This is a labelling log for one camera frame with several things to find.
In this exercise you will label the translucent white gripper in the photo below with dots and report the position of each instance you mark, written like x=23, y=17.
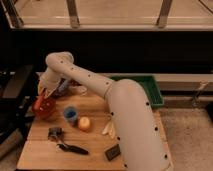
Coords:
x=48, y=82

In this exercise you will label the orange red pepper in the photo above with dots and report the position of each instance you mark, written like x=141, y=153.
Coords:
x=39, y=102

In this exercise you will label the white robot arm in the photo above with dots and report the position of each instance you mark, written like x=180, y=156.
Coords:
x=140, y=143

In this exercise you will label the blue spoon in bowl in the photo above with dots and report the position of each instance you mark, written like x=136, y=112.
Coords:
x=63, y=86

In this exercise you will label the purple bowl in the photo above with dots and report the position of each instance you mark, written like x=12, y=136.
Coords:
x=56, y=93

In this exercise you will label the red bowl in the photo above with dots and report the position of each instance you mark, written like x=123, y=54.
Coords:
x=46, y=109

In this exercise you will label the white bowl with dark food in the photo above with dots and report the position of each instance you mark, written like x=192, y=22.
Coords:
x=77, y=90

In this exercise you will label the black equipment at left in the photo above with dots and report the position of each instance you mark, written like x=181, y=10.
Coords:
x=18, y=90

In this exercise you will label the blue cup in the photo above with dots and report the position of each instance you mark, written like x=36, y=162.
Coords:
x=70, y=115

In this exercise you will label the yellow round fruit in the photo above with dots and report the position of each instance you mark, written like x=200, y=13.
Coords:
x=84, y=123

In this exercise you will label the wooden cutting board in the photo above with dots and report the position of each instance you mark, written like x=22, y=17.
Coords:
x=41, y=154

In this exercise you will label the black rectangular block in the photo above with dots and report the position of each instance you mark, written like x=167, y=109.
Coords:
x=112, y=152

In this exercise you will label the green plastic tray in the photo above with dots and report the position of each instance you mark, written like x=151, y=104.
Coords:
x=150, y=86

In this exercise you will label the black handled kitchen tool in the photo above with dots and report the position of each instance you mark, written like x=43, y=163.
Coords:
x=56, y=134

